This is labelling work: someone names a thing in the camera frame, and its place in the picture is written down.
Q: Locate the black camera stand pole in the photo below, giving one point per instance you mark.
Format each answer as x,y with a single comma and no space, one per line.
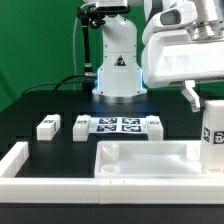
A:
89,18

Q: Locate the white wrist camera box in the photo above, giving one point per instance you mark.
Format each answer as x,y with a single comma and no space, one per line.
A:
171,19

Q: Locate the white U-shaped obstacle fence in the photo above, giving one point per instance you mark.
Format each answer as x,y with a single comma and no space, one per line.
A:
206,190

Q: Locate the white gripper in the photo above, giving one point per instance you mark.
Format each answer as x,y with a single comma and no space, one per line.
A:
171,57

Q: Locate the fiducial marker sheet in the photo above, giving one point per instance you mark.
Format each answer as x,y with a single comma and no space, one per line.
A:
124,125

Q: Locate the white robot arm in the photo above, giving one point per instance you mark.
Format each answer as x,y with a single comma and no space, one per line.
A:
120,77

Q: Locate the white square desk top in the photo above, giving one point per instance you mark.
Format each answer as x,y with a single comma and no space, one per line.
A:
148,159

